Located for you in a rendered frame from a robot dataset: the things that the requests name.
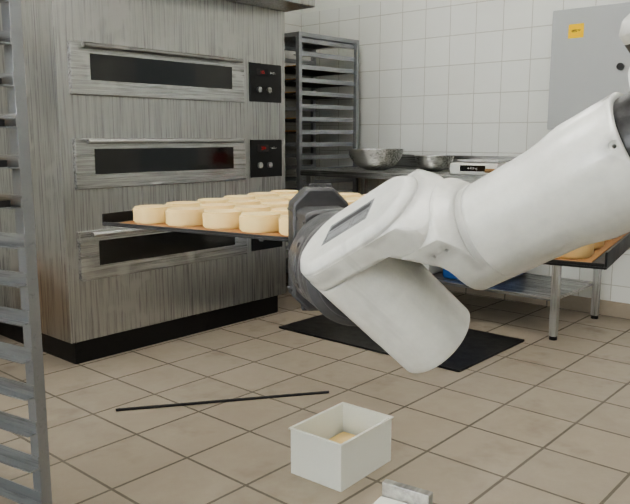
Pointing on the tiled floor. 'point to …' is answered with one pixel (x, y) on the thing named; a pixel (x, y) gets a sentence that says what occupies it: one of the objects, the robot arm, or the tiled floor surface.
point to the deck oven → (139, 164)
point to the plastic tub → (340, 445)
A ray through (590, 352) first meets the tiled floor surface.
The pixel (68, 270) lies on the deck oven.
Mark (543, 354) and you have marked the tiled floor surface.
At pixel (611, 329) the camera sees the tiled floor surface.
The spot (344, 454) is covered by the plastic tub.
